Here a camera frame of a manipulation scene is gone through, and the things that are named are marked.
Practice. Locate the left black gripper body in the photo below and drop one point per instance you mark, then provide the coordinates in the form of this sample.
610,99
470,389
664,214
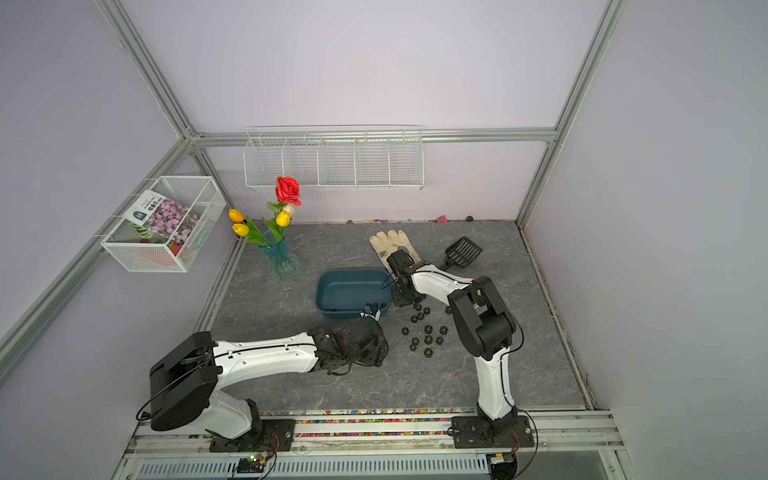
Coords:
373,355

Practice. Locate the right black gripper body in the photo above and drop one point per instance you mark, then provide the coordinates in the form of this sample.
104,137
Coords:
398,294

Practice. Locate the teal plastic storage box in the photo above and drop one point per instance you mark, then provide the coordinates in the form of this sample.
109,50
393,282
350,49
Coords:
344,293

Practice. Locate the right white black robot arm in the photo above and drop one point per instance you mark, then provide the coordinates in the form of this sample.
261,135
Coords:
484,324

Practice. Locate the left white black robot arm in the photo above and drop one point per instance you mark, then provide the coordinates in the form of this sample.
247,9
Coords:
187,386

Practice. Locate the beige work glove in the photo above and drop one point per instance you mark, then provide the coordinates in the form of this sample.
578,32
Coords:
386,243

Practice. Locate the black slotted plastic scoop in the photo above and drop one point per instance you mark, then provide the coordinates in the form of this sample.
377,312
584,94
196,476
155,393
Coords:
461,253

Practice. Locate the teal glass flower vase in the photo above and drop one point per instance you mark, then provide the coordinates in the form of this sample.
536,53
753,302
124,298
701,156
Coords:
284,265

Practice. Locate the yellow tulip right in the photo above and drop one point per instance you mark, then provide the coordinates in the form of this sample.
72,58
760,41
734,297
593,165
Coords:
283,219

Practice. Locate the yellow tulip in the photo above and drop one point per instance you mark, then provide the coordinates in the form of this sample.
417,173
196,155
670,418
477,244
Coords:
283,219
242,230
236,216

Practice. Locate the red artificial rose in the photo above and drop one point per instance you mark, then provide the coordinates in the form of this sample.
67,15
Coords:
288,191

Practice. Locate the yellow tulip lower left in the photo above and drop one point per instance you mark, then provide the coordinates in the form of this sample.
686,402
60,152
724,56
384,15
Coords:
242,230

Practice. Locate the yellow tulip upper left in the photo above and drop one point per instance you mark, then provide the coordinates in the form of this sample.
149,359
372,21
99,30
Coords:
236,216

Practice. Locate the purple flower seed packet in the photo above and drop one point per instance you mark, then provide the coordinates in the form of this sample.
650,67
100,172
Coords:
156,217

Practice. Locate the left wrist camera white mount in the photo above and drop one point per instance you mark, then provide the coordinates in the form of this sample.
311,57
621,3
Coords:
371,312

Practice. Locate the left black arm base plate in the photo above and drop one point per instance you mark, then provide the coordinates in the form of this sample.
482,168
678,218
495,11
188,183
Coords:
252,437

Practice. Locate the white wire wall shelf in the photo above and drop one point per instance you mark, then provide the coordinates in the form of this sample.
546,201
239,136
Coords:
344,157

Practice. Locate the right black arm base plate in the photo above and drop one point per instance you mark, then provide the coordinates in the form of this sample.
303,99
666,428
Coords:
492,433

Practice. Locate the aluminium front rail frame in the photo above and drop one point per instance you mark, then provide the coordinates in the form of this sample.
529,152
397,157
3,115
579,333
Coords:
389,444

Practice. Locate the white wire side basket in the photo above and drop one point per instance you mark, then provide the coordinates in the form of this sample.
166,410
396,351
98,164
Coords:
200,193

